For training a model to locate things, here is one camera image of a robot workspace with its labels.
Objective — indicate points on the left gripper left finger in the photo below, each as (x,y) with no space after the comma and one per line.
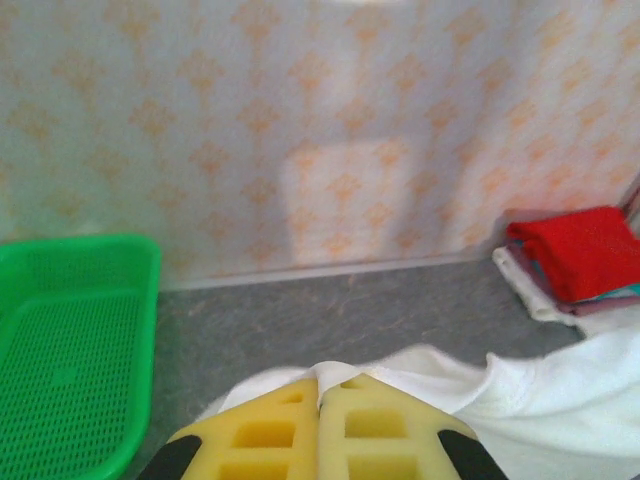
(270,440)

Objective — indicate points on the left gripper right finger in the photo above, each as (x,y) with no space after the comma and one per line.
(425,440)

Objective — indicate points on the white t-shirt with red print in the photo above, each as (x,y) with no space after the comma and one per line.
(550,400)

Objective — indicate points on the stack of folded clothes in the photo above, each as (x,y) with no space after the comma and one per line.
(530,300)

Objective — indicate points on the mauve folded t-shirt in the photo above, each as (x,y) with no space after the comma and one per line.
(590,309)

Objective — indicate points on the green plastic basket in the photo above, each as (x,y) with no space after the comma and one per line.
(75,350)

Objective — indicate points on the red folded t-shirt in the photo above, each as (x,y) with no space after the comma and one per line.
(585,250)

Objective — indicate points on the teal folded t-shirt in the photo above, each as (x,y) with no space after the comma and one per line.
(627,291)

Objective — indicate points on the aluminium rear frame bar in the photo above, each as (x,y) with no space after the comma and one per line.
(325,272)

